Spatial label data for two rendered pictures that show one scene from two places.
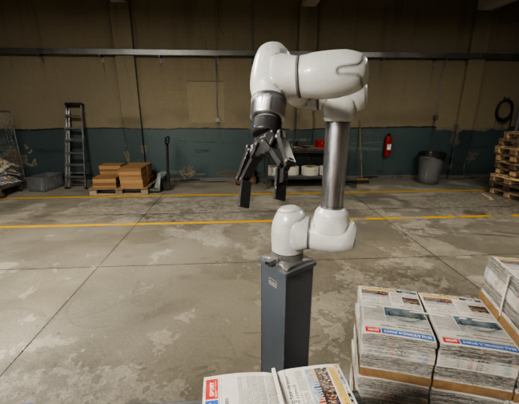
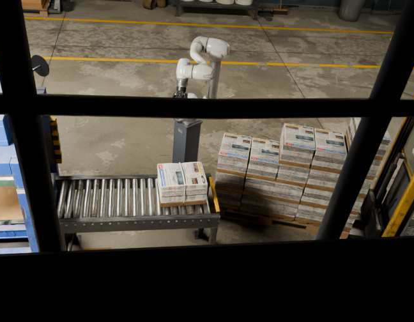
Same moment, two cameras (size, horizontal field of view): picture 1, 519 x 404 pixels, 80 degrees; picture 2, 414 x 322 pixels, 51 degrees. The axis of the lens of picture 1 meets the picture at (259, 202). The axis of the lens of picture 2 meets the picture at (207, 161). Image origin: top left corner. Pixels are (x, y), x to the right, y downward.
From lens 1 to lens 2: 265 cm
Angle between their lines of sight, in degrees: 23
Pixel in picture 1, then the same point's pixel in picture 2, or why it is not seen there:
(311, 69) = (196, 74)
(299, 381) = (188, 165)
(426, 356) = (243, 164)
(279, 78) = (186, 75)
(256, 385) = (174, 166)
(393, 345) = (230, 160)
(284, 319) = (184, 147)
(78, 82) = not seen: outside the picture
